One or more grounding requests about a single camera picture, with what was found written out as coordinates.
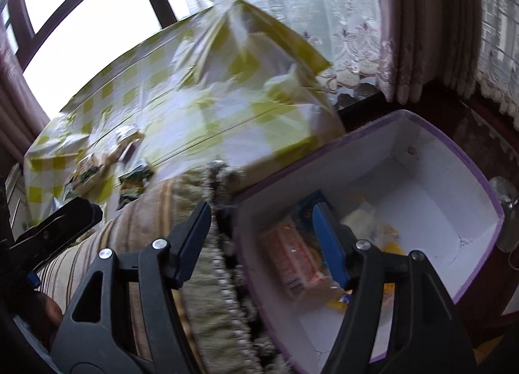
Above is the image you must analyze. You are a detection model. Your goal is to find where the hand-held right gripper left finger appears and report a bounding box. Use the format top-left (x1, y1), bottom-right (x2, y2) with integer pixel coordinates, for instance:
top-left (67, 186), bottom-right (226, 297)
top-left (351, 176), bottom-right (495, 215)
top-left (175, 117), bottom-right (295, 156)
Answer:
top-left (49, 201), bottom-right (213, 374)

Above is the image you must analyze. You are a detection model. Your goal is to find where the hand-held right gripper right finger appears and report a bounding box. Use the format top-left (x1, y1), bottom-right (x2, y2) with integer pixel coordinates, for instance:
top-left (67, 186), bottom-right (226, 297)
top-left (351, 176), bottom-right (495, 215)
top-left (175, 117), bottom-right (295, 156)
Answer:
top-left (311, 202), bottom-right (478, 374)

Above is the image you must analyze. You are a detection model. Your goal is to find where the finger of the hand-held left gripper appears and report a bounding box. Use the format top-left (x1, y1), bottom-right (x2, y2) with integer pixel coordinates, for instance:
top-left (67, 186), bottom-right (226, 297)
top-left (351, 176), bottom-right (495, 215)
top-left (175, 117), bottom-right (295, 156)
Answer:
top-left (10, 199), bottom-right (103, 274)

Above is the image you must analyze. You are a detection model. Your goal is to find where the green white snack packet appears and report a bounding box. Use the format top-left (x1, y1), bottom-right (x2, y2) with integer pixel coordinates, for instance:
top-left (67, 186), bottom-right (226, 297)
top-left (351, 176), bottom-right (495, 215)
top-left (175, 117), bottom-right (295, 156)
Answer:
top-left (117, 167), bottom-right (157, 210)
top-left (65, 159), bottom-right (110, 200)

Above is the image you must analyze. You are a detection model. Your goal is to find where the purple cardboard box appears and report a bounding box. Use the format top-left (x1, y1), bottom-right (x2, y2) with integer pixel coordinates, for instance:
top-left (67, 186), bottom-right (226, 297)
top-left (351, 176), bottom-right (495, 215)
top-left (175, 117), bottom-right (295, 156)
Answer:
top-left (232, 109), bottom-right (505, 374)

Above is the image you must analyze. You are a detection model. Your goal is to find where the person's left hand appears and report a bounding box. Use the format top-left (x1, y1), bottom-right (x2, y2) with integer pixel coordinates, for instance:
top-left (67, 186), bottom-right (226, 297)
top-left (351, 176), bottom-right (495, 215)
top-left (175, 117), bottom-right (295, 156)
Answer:
top-left (24, 291), bottom-right (65, 348)

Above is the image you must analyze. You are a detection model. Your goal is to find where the orange snack packet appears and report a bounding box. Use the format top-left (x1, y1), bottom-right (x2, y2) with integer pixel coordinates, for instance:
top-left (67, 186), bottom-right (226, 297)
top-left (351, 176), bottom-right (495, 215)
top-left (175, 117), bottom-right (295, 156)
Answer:
top-left (259, 214), bottom-right (331, 297)

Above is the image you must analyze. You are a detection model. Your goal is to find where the yellow snack packet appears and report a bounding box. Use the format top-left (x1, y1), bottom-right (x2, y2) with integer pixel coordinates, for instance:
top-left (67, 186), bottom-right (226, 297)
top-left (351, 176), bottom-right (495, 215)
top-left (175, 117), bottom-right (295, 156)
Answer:
top-left (341, 199), bottom-right (406, 261)

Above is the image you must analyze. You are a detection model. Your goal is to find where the white cabinet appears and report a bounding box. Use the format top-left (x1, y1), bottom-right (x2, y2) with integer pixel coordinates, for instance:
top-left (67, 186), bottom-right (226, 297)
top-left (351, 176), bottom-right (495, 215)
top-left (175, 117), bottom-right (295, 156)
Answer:
top-left (4, 161), bottom-right (31, 232)

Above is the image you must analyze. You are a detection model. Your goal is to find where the beige fringed throw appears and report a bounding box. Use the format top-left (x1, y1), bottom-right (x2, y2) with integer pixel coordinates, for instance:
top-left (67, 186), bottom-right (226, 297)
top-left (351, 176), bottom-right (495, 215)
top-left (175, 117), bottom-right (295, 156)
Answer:
top-left (162, 161), bottom-right (293, 374)

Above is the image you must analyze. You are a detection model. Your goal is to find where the yellow checked tablecloth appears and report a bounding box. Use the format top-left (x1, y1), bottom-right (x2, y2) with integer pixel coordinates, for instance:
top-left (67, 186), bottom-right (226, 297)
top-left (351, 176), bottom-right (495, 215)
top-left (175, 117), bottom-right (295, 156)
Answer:
top-left (22, 0), bottom-right (347, 224)

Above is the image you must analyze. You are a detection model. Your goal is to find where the glass jar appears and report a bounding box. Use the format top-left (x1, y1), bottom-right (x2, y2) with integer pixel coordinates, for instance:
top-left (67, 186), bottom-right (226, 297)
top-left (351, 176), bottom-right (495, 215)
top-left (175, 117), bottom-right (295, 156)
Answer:
top-left (489, 177), bottom-right (519, 253)

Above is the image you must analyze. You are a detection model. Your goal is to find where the white lace curtain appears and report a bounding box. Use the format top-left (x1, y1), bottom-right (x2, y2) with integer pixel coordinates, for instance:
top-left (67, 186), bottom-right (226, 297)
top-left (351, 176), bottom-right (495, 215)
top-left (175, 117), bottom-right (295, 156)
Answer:
top-left (166, 0), bottom-right (396, 103)
top-left (474, 0), bottom-right (519, 131)

